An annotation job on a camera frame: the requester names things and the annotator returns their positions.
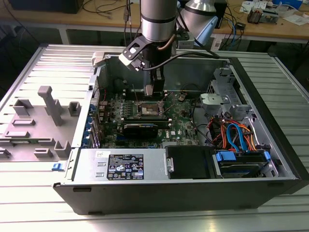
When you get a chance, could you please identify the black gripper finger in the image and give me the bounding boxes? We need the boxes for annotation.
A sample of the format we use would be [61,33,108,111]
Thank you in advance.
[151,69,166,94]

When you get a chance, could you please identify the CPU socket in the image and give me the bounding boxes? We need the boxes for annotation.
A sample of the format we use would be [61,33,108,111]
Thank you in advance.
[138,101,160,116]

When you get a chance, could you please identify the black plastic bay cover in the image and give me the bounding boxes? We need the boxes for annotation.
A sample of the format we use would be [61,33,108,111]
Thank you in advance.
[165,146,216,180]

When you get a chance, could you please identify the black RAM stick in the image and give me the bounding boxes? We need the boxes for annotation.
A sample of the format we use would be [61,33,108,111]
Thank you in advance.
[123,116,169,122]
[124,120,171,128]

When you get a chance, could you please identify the green motherboard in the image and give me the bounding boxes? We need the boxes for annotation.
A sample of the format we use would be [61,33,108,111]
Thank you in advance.
[100,90,208,149]

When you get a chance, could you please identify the black graphics card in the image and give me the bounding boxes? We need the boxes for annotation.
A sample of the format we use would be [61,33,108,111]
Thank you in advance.
[122,123,159,139]

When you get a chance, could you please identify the white label with code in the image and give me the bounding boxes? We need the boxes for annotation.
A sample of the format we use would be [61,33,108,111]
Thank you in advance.
[210,35,223,50]

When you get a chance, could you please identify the silver metal drive cage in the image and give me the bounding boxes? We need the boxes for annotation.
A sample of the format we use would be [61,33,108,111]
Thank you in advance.
[199,67,257,127]

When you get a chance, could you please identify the tall black box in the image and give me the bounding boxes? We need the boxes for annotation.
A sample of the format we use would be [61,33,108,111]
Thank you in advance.
[214,0,228,29]

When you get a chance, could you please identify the copper coil part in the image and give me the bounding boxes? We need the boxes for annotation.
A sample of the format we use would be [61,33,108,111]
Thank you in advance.
[248,6,263,24]

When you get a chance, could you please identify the printed white papers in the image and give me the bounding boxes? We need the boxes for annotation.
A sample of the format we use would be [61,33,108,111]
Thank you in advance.
[239,0,274,13]

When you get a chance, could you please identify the silver power supply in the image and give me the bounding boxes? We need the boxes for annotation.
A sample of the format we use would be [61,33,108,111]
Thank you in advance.
[71,147,169,182]

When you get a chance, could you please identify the black PC case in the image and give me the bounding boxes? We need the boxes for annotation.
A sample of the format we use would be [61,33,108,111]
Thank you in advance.
[52,51,309,216]

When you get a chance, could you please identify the wooden desk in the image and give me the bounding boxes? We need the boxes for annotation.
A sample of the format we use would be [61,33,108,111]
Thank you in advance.
[0,0,309,45]

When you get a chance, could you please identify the hard disk in blue carrier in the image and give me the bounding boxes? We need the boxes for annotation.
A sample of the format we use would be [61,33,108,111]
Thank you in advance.
[212,149,271,179]

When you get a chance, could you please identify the grey electronic device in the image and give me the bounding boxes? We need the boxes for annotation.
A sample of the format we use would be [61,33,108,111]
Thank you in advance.
[262,8,283,25]

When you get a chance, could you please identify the large black box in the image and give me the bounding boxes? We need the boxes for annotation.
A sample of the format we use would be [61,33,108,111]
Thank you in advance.
[9,0,84,15]

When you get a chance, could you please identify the grey parts rack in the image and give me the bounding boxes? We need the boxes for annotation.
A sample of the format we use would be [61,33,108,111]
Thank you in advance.
[0,86,82,162]

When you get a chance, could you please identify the white paper sheets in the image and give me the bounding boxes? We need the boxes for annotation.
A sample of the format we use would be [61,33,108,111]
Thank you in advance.
[282,14,309,26]

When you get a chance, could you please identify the copper coloured cable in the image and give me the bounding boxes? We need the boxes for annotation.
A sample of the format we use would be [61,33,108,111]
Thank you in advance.
[158,35,176,52]

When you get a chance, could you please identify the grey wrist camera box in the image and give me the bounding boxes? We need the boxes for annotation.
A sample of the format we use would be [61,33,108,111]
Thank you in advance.
[177,30,195,49]

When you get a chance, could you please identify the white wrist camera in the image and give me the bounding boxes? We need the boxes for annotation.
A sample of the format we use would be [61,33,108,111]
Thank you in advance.
[118,36,147,72]

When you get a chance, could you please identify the thin black wire loop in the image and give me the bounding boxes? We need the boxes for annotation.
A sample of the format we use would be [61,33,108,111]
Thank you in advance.
[180,83,202,97]

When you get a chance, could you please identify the black camera cable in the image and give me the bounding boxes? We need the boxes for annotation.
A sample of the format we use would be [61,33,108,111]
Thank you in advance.
[139,52,221,71]

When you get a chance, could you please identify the red orange wire bundle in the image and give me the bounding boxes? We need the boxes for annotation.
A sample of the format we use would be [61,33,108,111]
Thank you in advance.
[207,116,229,148]

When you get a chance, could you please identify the blue cable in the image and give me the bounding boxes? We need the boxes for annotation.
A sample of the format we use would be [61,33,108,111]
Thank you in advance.
[226,18,239,51]

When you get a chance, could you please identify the blue wire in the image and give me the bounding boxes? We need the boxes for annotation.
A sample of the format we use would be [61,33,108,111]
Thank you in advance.
[226,123,250,153]

